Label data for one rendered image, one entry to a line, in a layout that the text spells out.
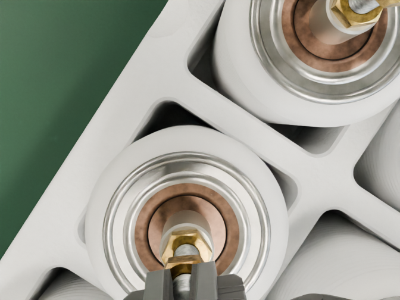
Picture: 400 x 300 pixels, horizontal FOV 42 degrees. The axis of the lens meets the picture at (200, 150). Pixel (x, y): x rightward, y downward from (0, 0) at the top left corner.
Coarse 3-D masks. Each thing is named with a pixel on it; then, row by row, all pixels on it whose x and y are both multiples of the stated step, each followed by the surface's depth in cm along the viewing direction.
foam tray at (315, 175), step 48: (192, 0) 30; (144, 48) 30; (192, 48) 31; (144, 96) 30; (192, 96) 30; (96, 144) 30; (288, 144) 31; (336, 144) 31; (48, 192) 31; (288, 192) 34; (336, 192) 31; (48, 240) 31; (288, 240) 31; (384, 240) 42; (0, 288) 31
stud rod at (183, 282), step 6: (180, 246) 20; (186, 246) 19; (192, 246) 20; (174, 252) 20; (180, 252) 19; (186, 252) 19; (192, 252) 19; (198, 252) 20; (180, 276) 16; (186, 276) 16; (174, 282) 16; (180, 282) 15; (186, 282) 15; (174, 288) 15; (180, 288) 15; (186, 288) 15; (174, 294) 15; (180, 294) 15; (186, 294) 15
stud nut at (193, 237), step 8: (176, 232) 20; (184, 232) 20; (192, 232) 20; (168, 240) 20; (176, 240) 20; (184, 240) 20; (192, 240) 20; (200, 240) 20; (168, 248) 20; (176, 248) 20; (200, 248) 20; (208, 248) 20; (168, 256) 20; (208, 256) 20
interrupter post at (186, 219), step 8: (176, 216) 23; (184, 216) 22; (192, 216) 22; (200, 216) 23; (168, 224) 22; (176, 224) 21; (184, 224) 21; (192, 224) 21; (200, 224) 21; (208, 224) 23; (168, 232) 21; (200, 232) 21; (208, 232) 21; (208, 240) 21; (160, 248) 21; (160, 256) 21
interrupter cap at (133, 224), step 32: (160, 160) 23; (192, 160) 23; (224, 160) 23; (128, 192) 23; (160, 192) 23; (192, 192) 23; (224, 192) 23; (256, 192) 23; (128, 224) 23; (160, 224) 24; (224, 224) 24; (256, 224) 23; (128, 256) 23; (224, 256) 24; (256, 256) 24; (128, 288) 23
